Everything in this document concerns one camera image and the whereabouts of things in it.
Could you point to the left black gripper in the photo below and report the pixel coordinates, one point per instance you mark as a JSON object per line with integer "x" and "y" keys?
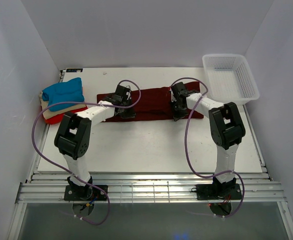
{"x": 130, "y": 115}

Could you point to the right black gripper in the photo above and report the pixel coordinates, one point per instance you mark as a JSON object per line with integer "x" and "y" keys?
{"x": 177, "y": 116}

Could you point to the dark red t shirt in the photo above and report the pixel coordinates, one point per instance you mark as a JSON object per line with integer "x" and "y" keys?
{"x": 154, "y": 104}

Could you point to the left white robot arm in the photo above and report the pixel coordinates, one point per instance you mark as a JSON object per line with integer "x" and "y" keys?
{"x": 73, "y": 136}

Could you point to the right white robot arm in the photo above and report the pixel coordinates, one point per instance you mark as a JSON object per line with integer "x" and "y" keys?
{"x": 225, "y": 124}

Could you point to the blue folded t shirt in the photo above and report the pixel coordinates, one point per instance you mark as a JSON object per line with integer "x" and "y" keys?
{"x": 69, "y": 91}

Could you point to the white plastic basket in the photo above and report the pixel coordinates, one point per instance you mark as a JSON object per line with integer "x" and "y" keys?
{"x": 229, "y": 78}

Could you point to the red-orange folded t shirt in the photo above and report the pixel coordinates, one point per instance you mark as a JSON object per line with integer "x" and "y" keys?
{"x": 58, "y": 118}

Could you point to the beige folded t shirt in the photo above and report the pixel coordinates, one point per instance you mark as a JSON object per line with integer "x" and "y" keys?
{"x": 49, "y": 113}

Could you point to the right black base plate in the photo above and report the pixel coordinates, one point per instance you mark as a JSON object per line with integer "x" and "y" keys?
{"x": 210, "y": 192}

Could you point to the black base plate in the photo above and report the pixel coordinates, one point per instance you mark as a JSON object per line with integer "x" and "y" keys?
{"x": 83, "y": 193}
{"x": 210, "y": 192}

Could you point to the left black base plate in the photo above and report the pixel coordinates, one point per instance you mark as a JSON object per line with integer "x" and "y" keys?
{"x": 83, "y": 193}

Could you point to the aluminium rail frame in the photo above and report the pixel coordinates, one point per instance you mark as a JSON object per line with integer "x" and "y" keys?
{"x": 153, "y": 207}

